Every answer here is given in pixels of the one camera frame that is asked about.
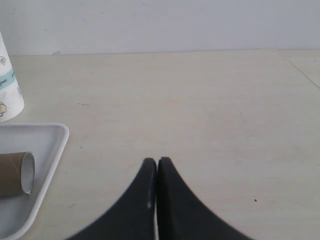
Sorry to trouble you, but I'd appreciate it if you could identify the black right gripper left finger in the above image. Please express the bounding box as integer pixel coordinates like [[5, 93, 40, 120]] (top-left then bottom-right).
[[69, 158, 157, 240]]

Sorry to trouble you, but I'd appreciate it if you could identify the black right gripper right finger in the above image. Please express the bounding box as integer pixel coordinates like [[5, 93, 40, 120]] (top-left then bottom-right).
[[156, 157, 249, 240]]

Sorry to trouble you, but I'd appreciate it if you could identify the brown cardboard tube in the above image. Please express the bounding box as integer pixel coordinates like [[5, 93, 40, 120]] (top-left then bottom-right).
[[0, 151, 35, 198]]

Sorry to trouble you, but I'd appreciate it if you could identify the white patterned paper towel roll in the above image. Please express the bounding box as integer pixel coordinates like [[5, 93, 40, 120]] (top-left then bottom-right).
[[0, 35, 25, 123]]

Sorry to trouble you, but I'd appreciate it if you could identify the white rectangular tray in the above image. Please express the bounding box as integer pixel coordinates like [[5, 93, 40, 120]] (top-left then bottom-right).
[[0, 123, 70, 240]]

